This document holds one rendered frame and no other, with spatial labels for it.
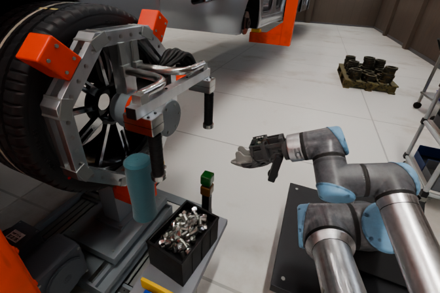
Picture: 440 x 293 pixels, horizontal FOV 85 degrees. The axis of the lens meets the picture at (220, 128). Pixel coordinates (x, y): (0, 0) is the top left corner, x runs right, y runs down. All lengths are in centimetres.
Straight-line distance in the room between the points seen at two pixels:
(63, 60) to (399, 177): 87
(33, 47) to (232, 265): 124
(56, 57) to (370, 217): 98
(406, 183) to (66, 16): 97
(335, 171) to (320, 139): 10
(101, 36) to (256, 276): 124
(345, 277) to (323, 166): 28
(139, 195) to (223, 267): 71
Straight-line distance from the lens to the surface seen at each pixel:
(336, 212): 94
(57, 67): 69
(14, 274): 74
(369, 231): 93
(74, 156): 78
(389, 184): 74
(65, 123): 73
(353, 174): 73
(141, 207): 92
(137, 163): 82
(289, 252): 116
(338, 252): 84
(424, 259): 68
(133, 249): 135
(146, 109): 63
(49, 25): 80
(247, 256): 147
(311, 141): 76
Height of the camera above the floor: 123
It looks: 29 degrees down
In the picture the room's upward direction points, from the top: 3 degrees clockwise
